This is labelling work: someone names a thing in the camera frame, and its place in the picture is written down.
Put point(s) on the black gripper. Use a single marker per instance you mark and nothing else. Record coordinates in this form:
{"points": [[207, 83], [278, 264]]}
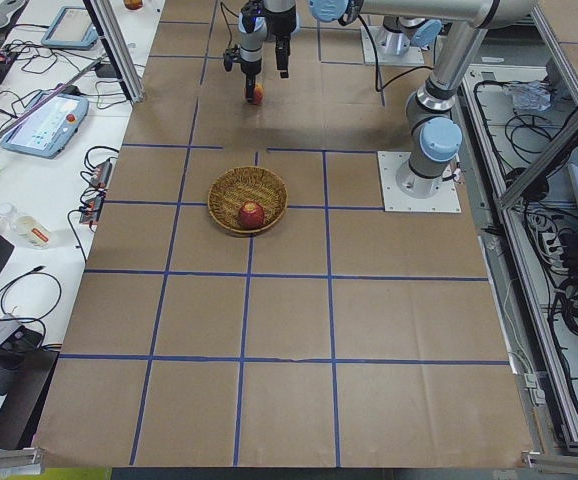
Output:
{"points": [[282, 51]]}

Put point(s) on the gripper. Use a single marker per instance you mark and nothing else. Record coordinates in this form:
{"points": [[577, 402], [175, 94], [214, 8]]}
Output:
{"points": [[252, 66]]}

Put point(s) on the yellow red apple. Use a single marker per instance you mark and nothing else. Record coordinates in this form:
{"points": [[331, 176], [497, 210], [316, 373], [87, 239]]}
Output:
{"points": [[257, 95]]}

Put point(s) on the woven wicker basket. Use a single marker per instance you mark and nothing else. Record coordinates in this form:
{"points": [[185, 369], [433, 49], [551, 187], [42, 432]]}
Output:
{"points": [[247, 184]]}

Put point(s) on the red apple in basket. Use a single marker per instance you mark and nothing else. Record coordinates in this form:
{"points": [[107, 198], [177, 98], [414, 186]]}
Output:
{"points": [[251, 215]]}

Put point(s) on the black power adapter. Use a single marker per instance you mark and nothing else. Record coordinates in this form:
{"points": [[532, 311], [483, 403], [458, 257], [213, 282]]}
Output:
{"points": [[105, 71]]}

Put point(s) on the teach pendant far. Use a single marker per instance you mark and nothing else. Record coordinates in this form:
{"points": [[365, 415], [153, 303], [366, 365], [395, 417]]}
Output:
{"points": [[72, 28]]}

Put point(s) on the teach pendant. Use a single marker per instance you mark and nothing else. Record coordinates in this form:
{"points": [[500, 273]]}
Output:
{"points": [[48, 130], [72, 28]]}

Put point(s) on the teach pendant near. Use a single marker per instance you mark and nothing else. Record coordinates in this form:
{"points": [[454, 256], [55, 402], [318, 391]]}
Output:
{"points": [[48, 130]]}

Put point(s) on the plastic bottle on desk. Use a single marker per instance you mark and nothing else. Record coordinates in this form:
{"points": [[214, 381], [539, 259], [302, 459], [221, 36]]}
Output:
{"points": [[26, 226]]}

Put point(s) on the aluminium frame post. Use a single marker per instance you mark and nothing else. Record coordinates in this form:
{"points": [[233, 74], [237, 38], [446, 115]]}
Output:
{"points": [[109, 31]]}

